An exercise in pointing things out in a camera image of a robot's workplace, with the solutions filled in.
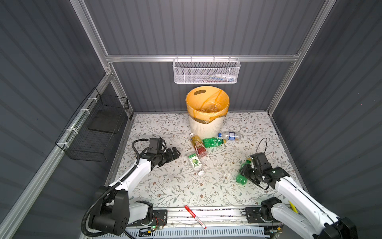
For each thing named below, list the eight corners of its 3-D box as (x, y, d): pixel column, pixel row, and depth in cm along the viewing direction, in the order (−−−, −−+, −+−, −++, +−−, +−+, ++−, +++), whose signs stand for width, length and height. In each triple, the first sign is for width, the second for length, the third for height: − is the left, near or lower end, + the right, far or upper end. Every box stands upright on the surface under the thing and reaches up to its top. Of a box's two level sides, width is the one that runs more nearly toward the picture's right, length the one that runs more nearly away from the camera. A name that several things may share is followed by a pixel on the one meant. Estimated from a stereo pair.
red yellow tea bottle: (198, 159, 96) (198, 154, 91) (189, 138, 106) (189, 132, 101) (206, 156, 97) (207, 151, 92) (197, 136, 108) (197, 130, 103)
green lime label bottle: (197, 178, 88) (197, 175, 85) (186, 157, 97) (186, 154, 94) (205, 174, 90) (206, 171, 87) (194, 154, 99) (194, 150, 96)
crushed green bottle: (203, 148, 101) (203, 145, 98) (201, 141, 105) (202, 138, 102) (223, 145, 103) (224, 142, 99) (221, 139, 106) (222, 135, 103)
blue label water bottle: (217, 139, 106) (218, 134, 101) (218, 134, 109) (219, 129, 104) (237, 142, 104) (239, 138, 99) (238, 137, 107) (240, 132, 102)
